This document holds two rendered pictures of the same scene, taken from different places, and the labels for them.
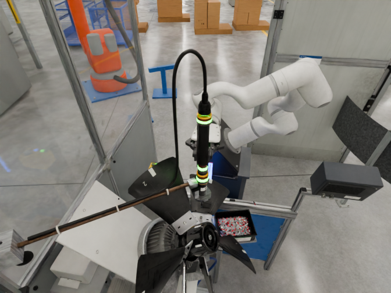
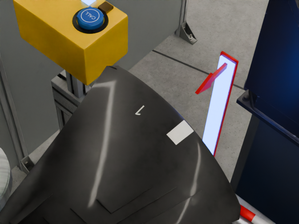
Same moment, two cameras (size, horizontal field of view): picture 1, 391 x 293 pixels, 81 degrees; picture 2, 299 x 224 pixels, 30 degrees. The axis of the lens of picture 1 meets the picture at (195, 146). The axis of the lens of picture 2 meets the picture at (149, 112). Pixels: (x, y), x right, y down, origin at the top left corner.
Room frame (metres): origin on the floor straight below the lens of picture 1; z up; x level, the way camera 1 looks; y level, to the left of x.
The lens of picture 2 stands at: (0.46, -0.21, 1.69)
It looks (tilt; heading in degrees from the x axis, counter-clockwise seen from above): 54 degrees down; 28
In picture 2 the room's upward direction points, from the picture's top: 3 degrees clockwise
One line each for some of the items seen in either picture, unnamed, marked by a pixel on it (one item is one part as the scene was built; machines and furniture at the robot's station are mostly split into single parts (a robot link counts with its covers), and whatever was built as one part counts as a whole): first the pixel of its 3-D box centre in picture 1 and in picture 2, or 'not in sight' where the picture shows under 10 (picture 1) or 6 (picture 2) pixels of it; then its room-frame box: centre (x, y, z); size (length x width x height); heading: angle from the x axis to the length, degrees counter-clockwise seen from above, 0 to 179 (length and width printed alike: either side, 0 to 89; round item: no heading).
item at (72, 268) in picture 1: (75, 266); not in sight; (0.46, 0.58, 0.92); 0.17 x 0.16 x 0.11; 80
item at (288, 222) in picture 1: (276, 246); not in sight; (0.82, -0.61, 0.39); 0.04 x 0.04 x 0.78; 80
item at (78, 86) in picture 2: not in sight; (76, 68); (0.96, 0.21, 0.92); 0.03 x 0.03 x 0.12; 80
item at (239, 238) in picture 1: (234, 225); not in sight; (0.72, -0.23, 0.85); 0.22 x 0.17 x 0.07; 96
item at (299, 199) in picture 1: (298, 200); not in sight; (0.82, -0.61, 0.96); 0.03 x 0.03 x 0.20; 80
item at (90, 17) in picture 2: not in sight; (90, 18); (0.95, 0.16, 1.08); 0.04 x 0.04 x 0.02
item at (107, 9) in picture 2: not in sight; (105, 7); (0.98, 0.16, 1.08); 0.02 x 0.02 x 0.01; 80
